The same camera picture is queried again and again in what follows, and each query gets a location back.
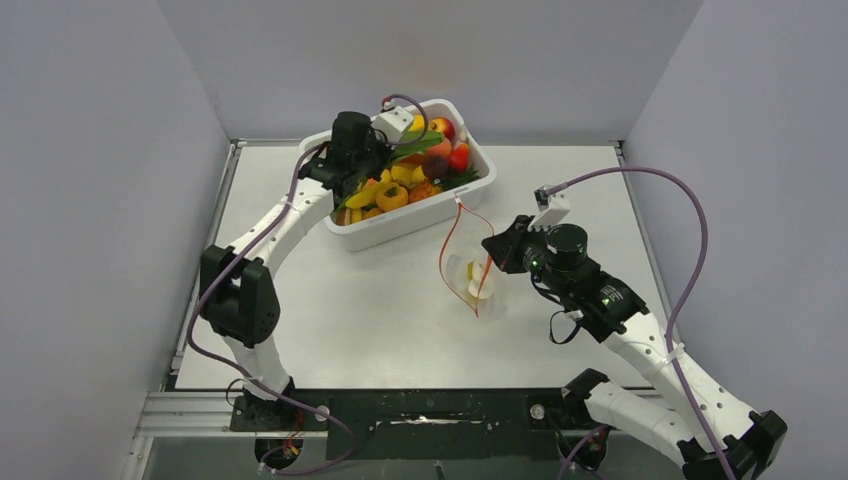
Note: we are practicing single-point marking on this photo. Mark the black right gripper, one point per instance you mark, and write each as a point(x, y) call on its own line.
point(504, 248)

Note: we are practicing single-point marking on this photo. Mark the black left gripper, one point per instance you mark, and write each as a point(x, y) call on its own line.
point(377, 137)

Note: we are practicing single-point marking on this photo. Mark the clear zip top bag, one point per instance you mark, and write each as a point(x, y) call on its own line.
point(463, 244)

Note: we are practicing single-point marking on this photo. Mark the white garlic bulb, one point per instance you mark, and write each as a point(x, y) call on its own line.
point(480, 288)

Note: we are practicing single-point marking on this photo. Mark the green leaf vegetable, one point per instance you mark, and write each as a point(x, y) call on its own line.
point(416, 142)

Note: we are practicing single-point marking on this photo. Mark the red tomato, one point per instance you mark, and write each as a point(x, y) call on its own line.
point(459, 158)

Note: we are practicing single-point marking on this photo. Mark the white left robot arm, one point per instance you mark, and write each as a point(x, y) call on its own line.
point(237, 292)

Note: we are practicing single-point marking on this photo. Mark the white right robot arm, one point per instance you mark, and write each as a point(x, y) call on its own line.
point(704, 429)

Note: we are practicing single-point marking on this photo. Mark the orange fried food piece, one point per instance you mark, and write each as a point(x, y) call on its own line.
point(422, 191)

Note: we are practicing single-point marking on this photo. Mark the white plastic bin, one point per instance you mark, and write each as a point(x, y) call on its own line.
point(359, 229)

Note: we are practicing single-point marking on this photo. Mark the yellow banana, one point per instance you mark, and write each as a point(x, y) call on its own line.
point(363, 197)

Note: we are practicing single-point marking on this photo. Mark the yellow bell pepper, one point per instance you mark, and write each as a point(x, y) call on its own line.
point(391, 196)

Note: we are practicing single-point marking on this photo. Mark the dark purple passionfruit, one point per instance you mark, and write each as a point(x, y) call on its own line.
point(436, 167)

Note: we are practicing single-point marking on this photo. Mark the red apple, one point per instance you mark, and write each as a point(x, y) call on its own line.
point(444, 126)

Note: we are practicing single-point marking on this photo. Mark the pink peach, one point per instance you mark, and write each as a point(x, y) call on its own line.
point(442, 149)

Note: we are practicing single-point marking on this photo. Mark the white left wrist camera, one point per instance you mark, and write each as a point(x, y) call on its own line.
point(392, 124)

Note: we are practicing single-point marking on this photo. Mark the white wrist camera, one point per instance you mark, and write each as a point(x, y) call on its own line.
point(553, 206)
point(392, 124)

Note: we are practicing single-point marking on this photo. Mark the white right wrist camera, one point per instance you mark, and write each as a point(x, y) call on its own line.
point(553, 206)

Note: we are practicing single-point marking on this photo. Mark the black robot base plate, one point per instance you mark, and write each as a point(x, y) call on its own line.
point(418, 424)

